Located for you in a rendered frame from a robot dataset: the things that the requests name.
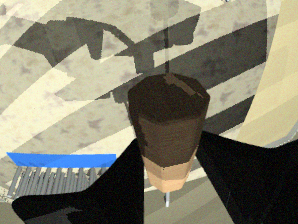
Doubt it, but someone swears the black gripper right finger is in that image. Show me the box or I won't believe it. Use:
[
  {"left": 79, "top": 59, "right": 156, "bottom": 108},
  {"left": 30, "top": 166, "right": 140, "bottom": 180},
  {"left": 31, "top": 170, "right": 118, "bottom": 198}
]
[{"left": 196, "top": 131, "right": 298, "bottom": 224}]

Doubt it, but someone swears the blue flat strip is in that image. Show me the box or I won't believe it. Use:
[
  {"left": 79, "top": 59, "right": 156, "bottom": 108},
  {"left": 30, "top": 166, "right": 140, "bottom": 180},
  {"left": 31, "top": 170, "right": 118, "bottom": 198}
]
[{"left": 7, "top": 152, "right": 117, "bottom": 168}]

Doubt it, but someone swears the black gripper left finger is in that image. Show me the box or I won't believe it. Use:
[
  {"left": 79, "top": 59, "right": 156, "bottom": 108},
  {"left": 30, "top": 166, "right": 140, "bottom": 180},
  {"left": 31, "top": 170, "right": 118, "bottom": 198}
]
[{"left": 12, "top": 137, "right": 145, "bottom": 224}]

